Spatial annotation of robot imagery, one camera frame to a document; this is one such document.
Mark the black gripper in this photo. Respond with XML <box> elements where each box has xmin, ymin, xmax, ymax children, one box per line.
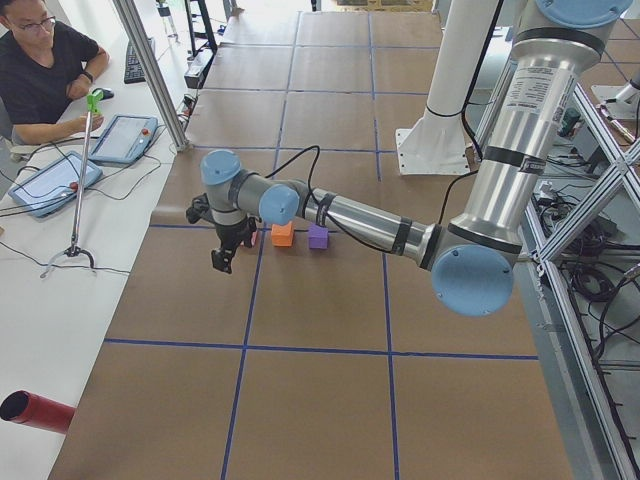
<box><xmin>211</xmin><ymin>217</ymin><xmax>254</xmax><ymax>274</ymax></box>

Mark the orange foam block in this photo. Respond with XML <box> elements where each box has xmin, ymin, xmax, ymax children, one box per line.
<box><xmin>271</xmin><ymin>222</ymin><xmax>295</xmax><ymax>248</ymax></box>

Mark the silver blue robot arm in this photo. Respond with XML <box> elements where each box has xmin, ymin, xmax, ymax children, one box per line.
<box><xmin>200</xmin><ymin>1</ymin><xmax>629</xmax><ymax>316</ymax></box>

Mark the pink foam block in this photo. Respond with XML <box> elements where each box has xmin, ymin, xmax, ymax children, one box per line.
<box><xmin>241</xmin><ymin>231</ymin><xmax>258</xmax><ymax>248</ymax></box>

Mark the purple foam block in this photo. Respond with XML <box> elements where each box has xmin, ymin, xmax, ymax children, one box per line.
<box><xmin>307</xmin><ymin>224</ymin><xmax>329</xmax><ymax>250</ymax></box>

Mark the blue teach pendant tablet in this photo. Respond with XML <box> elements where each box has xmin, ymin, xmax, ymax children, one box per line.
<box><xmin>88</xmin><ymin>114</ymin><xmax>158</xmax><ymax>166</ymax></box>

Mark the black computer mouse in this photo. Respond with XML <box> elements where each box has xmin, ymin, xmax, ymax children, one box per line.
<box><xmin>93</xmin><ymin>88</ymin><xmax>114</xmax><ymax>100</ymax></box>

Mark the metal reacher grabber tool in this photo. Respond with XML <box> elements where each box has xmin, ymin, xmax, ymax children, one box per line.
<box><xmin>40</xmin><ymin>91</ymin><xmax>103</xmax><ymax>279</ymax></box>

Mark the black keyboard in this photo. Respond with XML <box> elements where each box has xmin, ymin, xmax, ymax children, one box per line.
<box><xmin>123</xmin><ymin>40</ymin><xmax>146</xmax><ymax>85</ymax></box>

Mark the red tube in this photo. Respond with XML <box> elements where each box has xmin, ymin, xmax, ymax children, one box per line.
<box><xmin>1</xmin><ymin>390</ymin><xmax>76</xmax><ymax>434</ymax></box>

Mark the person in black shirt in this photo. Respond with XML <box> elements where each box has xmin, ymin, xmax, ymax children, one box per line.
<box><xmin>1</xmin><ymin>1</ymin><xmax>110</xmax><ymax>144</ymax></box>

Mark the green power adapter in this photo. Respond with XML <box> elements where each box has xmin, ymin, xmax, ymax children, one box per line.
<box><xmin>558</xmin><ymin>107</ymin><xmax>581</xmax><ymax>138</ymax></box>

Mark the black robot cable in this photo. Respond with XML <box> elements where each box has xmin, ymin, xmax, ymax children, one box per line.
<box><xmin>264</xmin><ymin>145</ymin><xmax>506</xmax><ymax>254</ymax></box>

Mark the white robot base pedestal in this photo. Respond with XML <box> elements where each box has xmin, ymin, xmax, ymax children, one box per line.
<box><xmin>396</xmin><ymin>0</ymin><xmax>502</xmax><ymax>175</ymax></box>

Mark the aluminium frame post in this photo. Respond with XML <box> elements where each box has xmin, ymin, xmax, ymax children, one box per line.
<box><xmin>113</xmin><ymin>0</ymin><xmax>189</xmax><ymax>152</ymax></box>

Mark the aluminium frame rail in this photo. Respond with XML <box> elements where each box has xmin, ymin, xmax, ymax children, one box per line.
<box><xmin>525</xmin><ymin>85</ymin><xmax>639</xmax><ymax>479</ymax></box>

